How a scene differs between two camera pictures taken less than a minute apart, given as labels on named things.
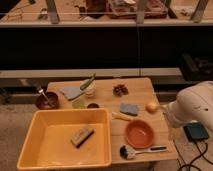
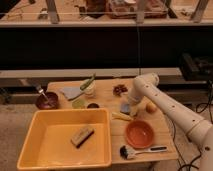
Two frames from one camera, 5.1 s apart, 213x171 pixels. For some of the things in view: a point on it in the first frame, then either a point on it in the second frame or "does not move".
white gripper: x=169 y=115 to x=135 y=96
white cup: x=90 y=90 does not move
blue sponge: x=129 y=109 does not move
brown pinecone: x=120 y=90 does not move
